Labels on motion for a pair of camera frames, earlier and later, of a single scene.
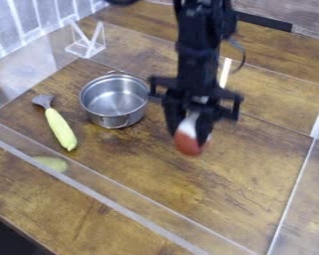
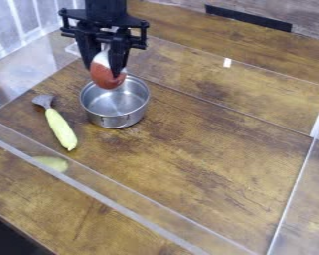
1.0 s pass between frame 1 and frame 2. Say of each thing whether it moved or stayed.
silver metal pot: stayed
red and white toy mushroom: moved
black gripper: moved
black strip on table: stayed
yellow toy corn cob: stayed
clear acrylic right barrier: stayed
